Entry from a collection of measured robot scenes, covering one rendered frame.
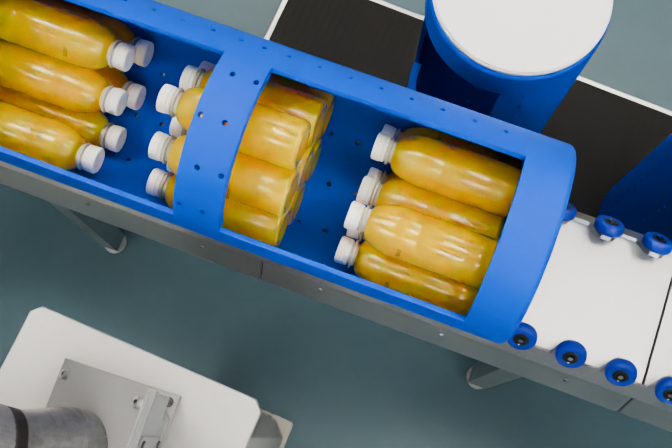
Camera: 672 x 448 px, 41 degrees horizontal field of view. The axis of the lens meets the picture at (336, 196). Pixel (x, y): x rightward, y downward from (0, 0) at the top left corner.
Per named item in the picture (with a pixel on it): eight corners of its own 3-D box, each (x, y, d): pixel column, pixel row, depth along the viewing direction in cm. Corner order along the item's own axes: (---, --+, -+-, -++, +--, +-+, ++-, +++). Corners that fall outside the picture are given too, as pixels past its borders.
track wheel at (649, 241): (671, 259, 134) (677, 248, 133) (642, 249, 134) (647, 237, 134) (667, 247, 138) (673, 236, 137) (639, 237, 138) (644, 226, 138)
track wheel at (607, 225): (622, 242, 135) (627, 230, 134) (593, 232, 135) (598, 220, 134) (620, 230, 139) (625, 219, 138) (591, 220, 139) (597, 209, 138)
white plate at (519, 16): (502, -122, 144) (501, -118, 145) (395, 2, 138) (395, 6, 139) (648, -24, 139) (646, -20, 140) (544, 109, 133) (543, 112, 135)
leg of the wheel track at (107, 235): (121, 256, 233) (46, 192, 172) (100, 249, 234) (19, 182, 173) (130, 236, 234) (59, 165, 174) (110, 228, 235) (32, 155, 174)
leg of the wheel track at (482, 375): (485, 392, 224) (541, 375, 164) (463, 384, 225) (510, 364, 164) (492, 370, 226) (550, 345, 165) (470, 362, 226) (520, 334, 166)
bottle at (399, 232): (489, 261, 125) (362, 216, 127) (504, 230, 120) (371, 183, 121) (478, 300, 120) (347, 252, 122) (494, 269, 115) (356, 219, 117)
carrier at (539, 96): (439, 85, 229) (369, 169, 224) (500, -121, 145) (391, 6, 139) (531, 152, 225) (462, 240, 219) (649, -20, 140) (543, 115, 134)
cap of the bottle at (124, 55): (125, 36, 128) (137, 40, 128) (124, 59, 131) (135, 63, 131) (112, 49, 125) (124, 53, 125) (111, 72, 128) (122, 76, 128)
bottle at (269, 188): (303, 165, 125) (179, 121, 127) (293, 172, 118) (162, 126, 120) (288, 212, 127) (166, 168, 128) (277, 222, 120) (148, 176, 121)
